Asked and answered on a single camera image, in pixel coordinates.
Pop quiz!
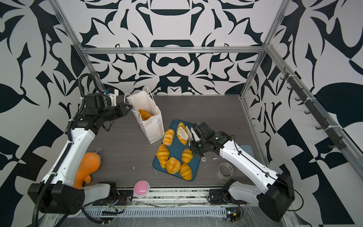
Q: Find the small circuit board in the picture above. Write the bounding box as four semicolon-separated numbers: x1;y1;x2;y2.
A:
226;207;244;223

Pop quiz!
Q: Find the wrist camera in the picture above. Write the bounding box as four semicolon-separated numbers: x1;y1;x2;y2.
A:
104;88;119;107
191;128;200;141

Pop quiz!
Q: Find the fake croissant bottom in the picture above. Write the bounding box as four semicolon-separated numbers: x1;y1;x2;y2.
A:
179;163;193;181

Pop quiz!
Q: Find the orange plush toy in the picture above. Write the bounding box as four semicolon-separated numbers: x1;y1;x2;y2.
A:
72;152;101;189

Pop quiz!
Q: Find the long braided fake bread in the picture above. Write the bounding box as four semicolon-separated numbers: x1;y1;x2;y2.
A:
139;109;153;121

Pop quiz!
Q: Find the pink push button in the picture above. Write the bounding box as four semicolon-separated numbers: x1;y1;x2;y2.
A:
133;180;150;198

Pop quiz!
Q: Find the white cable duct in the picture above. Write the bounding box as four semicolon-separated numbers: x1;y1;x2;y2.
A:
85;207;227;218

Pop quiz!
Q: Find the white paper gift bag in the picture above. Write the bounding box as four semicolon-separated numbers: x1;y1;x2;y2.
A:
123;87;164;144

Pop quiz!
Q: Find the teal plastic tray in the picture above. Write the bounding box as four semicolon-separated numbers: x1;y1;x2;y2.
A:
152;119;200;181

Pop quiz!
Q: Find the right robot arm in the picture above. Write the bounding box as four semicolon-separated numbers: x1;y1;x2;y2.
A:
177;122;299;222

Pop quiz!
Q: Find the fake croissant small centre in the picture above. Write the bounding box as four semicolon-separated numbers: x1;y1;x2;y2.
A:
181;148;193;164

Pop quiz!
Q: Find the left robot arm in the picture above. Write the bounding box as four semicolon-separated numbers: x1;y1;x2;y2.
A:
27;73;133;227

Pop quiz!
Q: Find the clear tape roll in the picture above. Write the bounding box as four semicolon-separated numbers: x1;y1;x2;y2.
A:
217;161;234;180

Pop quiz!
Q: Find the fake croissant left large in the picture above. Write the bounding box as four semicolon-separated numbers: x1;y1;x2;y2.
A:
156;144;170;169

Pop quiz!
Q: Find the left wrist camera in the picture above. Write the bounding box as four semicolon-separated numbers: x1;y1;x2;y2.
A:
104;88;119;107

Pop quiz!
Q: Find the black hook rail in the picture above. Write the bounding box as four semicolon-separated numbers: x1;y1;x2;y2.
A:
281;69;347;150

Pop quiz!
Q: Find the round fake bread roll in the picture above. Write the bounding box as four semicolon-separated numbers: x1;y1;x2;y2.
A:
165;157;181;175

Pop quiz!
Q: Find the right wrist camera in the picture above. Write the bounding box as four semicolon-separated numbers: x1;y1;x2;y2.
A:
191;128;200;141

